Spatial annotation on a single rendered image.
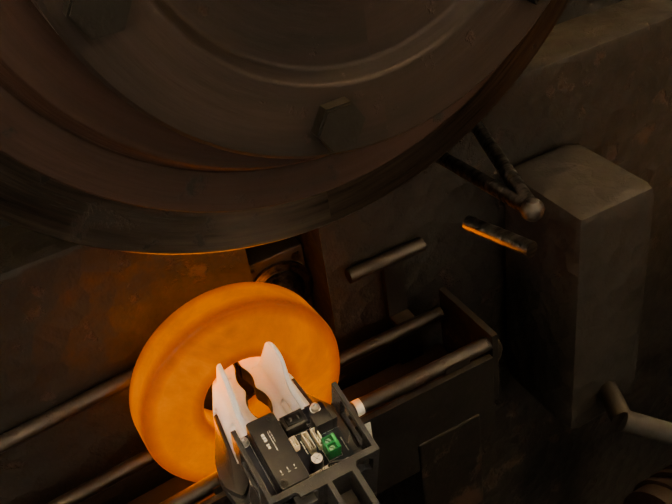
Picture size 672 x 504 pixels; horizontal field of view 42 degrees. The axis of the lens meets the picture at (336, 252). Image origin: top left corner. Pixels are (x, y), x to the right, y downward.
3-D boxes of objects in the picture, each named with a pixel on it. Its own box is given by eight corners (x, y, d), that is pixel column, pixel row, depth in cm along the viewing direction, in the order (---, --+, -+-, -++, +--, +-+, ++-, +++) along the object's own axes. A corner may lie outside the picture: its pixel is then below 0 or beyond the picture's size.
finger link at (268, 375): (259, 289, 59) (325, 390, 54) (265, 339, 64) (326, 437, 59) (218, 307, 58) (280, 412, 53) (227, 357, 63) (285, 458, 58)
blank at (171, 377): (89, 352, 58) (104, 379, 55) (289, 241, 62) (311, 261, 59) (173, 493, 67) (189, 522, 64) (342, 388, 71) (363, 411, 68)
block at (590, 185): (497, 370, 86) (493, 163, 72) (561, 337, 89) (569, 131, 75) (570, 438, 78) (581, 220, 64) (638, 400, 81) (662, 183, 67)
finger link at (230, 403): (218, 307, 58) (280, 412, 53) (227, 356, 63) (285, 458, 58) (175, 325, 57) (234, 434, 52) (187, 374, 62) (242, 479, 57)
